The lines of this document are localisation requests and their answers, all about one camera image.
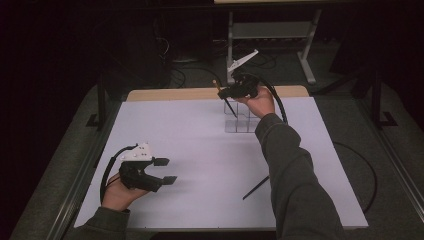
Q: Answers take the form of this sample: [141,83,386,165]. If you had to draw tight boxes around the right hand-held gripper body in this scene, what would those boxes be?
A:
[227,48,261,100]

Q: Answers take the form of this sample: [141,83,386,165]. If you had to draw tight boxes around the black metal stand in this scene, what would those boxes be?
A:
[352,69,399,131]
[85,73,108,132]

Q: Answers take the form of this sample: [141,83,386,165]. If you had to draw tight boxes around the wooden table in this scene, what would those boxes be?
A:
[126,84,310,103]

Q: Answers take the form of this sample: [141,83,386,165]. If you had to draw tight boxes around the person's right hand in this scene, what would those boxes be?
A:
[237,85,277,120]

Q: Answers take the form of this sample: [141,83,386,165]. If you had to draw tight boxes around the right hand-held gripper black cable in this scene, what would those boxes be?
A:
[245,72,379,215]

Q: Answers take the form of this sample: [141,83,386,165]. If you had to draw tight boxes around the black makeup brush tan bristles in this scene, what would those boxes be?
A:
[241,175,271,201]

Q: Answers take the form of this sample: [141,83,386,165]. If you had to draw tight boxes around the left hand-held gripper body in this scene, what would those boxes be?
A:
[118,142,165,194]

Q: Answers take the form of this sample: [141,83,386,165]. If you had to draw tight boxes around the white metal stand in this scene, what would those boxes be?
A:
[225,8,323,86]

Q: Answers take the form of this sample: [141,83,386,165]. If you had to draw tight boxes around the left hand-held gripper black cable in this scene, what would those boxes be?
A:
[99,143,139,205]

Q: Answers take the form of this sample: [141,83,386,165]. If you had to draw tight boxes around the person's left hand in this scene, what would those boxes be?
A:
[101,171,150,213]

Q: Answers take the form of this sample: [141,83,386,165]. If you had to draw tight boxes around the black floor cables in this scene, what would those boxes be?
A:
[152,16,278,89]

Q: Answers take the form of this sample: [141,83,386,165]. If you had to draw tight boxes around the hand-held gripper black cable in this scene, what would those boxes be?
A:
[99,143,139,205]
[245,72,379,215]

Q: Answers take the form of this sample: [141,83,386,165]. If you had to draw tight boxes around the black pencil with orange end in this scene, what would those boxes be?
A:
[212,79,239,119]

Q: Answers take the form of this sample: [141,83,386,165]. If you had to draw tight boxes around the clear acrylic organizer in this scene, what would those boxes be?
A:
[223,98,264,134]

